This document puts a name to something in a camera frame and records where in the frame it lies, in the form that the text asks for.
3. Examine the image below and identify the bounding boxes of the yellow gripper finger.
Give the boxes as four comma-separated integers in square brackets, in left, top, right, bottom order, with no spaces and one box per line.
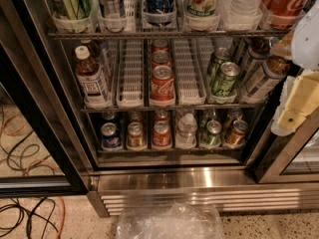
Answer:
[276,71,319,131]
[270,30,294,60]

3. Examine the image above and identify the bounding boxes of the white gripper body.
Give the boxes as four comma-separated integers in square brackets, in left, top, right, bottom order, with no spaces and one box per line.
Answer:
[269,69,319,137]

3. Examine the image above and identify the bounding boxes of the orange soda can front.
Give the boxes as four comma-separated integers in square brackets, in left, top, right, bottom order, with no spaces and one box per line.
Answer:
[224,119,248,144]

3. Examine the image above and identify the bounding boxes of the orange soda can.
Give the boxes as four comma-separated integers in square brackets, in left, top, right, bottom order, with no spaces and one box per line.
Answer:
[224,119,248,144]
[223,108,243,128]

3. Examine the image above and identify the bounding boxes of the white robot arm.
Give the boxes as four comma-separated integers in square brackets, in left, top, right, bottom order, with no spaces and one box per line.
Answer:
[271,0,319,136]

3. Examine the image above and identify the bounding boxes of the right glass fridge door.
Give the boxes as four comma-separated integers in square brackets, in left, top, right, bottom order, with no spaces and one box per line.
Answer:
[243,70,319,185]

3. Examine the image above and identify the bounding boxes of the glass fridge door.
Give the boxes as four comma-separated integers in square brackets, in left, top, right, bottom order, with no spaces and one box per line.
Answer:
[0,0,91,197]
[243,70,319,185]

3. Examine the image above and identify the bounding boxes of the orange soda can behind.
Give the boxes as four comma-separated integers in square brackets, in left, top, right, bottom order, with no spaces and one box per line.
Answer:
[223,108,243,128]

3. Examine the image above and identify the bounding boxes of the green can middle behind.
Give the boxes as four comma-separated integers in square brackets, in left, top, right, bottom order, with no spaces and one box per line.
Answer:
[206,47,231,80]

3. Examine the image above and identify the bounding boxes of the green soda can bottom front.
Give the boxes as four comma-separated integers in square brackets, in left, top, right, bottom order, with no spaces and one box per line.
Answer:
[201,119,221,146]

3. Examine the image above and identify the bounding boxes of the green soda can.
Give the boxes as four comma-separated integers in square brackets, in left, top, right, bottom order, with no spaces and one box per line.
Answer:
[199,109,217,128]
[201,119,221,146]

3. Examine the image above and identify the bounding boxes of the green soda can bottom behind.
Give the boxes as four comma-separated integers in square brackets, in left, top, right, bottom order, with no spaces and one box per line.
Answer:
[199,109,217,128]

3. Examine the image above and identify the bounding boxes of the green can middle front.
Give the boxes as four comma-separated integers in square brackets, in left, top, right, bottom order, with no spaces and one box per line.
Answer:
[211,62,240,98]

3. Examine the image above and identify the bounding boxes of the red soda can bottom front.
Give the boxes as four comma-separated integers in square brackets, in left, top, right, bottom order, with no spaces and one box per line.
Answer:
[153,120,170,147]

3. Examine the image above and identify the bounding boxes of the red soda can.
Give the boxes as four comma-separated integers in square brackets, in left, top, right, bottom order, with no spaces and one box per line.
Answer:
[154,110,170,122]
[153,120,170,147]

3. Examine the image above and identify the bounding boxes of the red soda can bottom behind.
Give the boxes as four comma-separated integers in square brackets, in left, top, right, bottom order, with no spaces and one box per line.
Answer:
[154,110,170,122]

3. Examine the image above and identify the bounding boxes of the red cola can middle front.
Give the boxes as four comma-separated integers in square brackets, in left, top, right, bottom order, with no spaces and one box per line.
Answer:
[151,66,174,101]

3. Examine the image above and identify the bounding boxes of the red cola can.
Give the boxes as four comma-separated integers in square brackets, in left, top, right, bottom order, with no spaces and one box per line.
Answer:
[151,66,174,101]
[151,51,171,68]
[151,39,170,53]

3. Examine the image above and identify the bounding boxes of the gold soda can front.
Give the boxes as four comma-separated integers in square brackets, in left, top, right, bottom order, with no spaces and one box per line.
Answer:
[128,121,146,148]

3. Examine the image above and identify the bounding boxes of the gold soda can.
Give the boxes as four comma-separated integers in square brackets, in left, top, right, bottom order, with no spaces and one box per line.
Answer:
[129,111,144,123]
[128,121,146,148]

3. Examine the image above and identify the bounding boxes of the gold soda can behind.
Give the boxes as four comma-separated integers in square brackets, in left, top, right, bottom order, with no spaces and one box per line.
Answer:
[129,111,144,123]

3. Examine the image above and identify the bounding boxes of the blue soda can front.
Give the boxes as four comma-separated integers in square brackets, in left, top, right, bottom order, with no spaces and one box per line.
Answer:
[101,122,122,148]

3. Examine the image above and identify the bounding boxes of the blue soda can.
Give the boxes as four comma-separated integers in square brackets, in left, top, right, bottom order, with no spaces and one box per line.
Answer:
[102,112,119,124]
[101,122,122,148]

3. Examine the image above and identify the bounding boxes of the blue soda can behind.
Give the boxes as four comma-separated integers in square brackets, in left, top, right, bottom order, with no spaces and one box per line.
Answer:
[102,112,119,124]

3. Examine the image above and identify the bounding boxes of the silver can top shelf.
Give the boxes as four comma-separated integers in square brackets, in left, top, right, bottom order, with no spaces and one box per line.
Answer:
[99,0,126,19]

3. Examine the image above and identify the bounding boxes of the steel fridge base grille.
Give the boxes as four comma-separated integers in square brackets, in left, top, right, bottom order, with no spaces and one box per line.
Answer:
[87,167,319,218]

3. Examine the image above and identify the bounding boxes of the left glass fridge door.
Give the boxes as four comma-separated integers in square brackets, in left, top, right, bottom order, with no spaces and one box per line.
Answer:
[0,0,91,197]

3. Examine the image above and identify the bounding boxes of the tea bottle right behind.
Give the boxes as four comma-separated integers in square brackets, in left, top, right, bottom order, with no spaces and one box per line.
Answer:
[240,37,272,84]

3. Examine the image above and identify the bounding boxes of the tea bottle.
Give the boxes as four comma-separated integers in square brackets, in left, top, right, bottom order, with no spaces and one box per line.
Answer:
[75,46,109,104]
[240,37,272,84]
[241,55,290,100]
[81,40,112,84]

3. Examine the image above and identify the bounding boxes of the tea bottle right front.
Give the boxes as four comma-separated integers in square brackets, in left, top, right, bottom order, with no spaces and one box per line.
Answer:
[241,55,290,100]

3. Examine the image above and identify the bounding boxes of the red cola bottle top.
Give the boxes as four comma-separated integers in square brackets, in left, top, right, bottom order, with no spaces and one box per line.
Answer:
[262,0,307,29]

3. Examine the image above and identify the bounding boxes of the empty white tray right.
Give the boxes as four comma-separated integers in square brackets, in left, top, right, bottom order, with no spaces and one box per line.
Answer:
[172,39,206,106]

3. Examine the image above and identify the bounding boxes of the empty white tray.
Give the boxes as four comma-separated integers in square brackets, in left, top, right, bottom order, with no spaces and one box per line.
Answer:
[116,40,144,109]
[172,39,206,106]

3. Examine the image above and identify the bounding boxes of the clear water bottle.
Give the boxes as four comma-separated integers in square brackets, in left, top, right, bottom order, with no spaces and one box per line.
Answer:
[175,114,197,149]

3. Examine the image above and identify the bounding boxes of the clear plastic bag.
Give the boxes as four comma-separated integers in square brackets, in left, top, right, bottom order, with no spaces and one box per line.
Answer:
[116,202,224,239]

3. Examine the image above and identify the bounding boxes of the empty white tray left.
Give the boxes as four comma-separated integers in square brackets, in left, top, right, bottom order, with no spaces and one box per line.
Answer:
[116,40,144,109]

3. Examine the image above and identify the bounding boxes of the tea bottle left behind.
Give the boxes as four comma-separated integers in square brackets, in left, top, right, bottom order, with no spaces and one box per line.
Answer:
[81,40,112,84]

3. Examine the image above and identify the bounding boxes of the tea bottle left front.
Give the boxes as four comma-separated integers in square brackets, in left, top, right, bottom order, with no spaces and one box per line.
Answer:
[75,46,109,104]

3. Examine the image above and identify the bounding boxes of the black cables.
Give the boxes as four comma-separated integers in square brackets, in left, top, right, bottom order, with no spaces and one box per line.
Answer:
[0,103,61,239]

